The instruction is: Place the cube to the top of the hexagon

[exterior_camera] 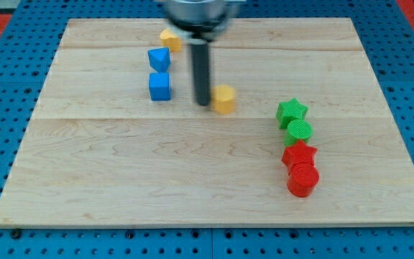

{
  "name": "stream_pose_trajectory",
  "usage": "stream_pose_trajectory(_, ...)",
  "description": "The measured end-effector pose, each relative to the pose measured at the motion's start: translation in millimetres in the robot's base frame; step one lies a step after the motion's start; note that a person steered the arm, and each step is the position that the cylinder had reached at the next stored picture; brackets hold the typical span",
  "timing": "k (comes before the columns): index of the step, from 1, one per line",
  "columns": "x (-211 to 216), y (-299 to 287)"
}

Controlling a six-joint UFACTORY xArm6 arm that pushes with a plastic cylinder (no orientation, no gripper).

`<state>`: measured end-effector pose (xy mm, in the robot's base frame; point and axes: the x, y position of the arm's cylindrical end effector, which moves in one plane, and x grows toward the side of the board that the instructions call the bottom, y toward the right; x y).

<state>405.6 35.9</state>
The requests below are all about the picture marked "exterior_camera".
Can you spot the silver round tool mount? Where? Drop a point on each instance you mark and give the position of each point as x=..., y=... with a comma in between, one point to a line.
x=200, y=20

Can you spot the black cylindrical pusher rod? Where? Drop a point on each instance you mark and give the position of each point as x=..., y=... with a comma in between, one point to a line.
x=200, y=62

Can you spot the yellow hexagon block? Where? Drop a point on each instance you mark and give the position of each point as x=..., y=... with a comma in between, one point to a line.
x=223, y=99

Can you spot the blue cube block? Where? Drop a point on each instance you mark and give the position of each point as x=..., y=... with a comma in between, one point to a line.
x=159, y=86

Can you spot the yellow heart block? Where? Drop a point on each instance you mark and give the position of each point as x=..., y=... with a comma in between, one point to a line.
x=171, y=40

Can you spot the blue triangle block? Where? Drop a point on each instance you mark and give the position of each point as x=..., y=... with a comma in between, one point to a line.
x=159, y=59

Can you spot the green star block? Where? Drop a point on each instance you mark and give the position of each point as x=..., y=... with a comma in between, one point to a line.
x=288, y=111

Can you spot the light wooden board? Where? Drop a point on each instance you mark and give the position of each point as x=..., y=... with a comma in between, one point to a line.
x=98, y=153

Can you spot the green cylinder block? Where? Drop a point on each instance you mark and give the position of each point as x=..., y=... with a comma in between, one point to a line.
x=298, y=129

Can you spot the red star block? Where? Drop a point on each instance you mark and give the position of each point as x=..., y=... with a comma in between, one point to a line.
x=298, y=153

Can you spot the red cylinder block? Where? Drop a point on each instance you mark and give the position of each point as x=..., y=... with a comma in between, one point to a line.
x=302, y=180

